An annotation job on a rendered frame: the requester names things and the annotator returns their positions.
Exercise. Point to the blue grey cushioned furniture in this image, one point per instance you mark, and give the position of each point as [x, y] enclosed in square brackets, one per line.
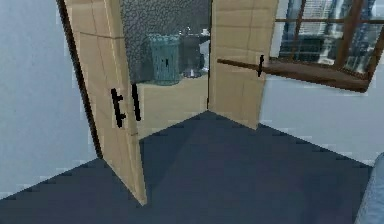
[373, 196]

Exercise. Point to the brown framed window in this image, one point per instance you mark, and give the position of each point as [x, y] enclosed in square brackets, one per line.
[320, 40]

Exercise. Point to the teal mesh bin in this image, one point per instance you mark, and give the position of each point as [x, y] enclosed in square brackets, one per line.
[165, 60]

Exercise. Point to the beige wooden room door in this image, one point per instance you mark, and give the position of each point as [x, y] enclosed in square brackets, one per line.
[100, 66]
[236, 66]

